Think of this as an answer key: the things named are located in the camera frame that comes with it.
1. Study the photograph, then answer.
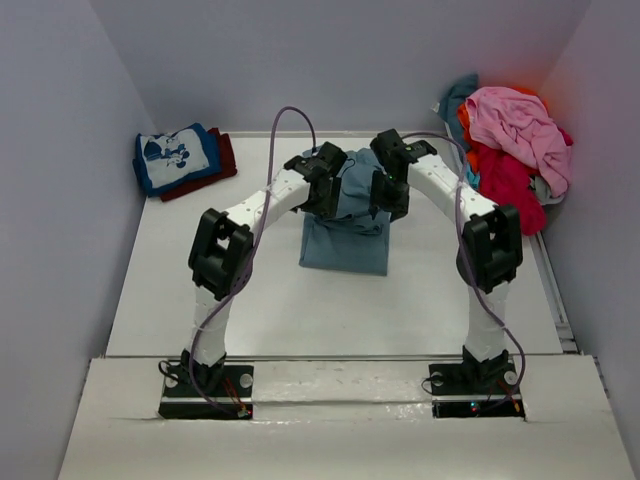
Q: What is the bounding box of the light blue t shirt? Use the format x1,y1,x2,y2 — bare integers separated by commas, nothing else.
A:
465,165,481,191

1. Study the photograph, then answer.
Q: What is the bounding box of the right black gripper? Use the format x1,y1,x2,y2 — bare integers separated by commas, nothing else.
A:
370,170,412,221

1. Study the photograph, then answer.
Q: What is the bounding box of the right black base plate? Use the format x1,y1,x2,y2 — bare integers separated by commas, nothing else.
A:
421,363,525,419

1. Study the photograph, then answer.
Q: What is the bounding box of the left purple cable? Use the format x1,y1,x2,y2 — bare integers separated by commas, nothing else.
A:
188,105,319,415

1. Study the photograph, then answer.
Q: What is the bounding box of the magenta t shirt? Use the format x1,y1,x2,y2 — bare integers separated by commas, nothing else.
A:
478,127,572,236

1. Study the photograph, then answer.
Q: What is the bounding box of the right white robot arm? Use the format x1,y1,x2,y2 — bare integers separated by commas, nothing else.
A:
370,129,524,396

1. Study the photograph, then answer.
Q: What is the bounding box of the teal t shirt in pile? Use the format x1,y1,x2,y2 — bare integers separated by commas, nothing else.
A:
436,73,479,151

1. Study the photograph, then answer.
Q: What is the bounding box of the grey-blue t shirt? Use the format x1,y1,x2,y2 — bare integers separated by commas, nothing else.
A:
299,148,390,276

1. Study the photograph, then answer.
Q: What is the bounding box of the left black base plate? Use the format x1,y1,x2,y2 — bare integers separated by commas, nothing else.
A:
158,360,254,421

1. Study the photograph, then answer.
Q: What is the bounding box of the grey white t shirt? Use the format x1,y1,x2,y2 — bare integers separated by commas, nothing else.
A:
529,175,565,206

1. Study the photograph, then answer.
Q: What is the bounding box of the folded dark red t shirt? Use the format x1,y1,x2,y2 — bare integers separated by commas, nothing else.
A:
160,128,238,202

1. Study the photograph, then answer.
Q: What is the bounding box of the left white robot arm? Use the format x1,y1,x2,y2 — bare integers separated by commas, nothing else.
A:
181,142,347,397

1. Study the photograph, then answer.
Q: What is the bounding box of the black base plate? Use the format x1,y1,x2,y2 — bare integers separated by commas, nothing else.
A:
158,360,254,421
421,363,525,419

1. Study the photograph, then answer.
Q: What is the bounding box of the purple cable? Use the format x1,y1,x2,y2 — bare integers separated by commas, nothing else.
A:
188,105,319,415
399,132,526,414

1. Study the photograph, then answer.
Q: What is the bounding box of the folded blue mickey t shirt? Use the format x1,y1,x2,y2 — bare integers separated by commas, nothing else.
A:
132,123,219,197

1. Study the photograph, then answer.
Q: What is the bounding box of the pink t shirt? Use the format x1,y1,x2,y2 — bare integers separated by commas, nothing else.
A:
465,87,572,197

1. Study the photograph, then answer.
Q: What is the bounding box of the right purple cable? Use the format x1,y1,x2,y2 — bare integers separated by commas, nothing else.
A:
399,132,526,414

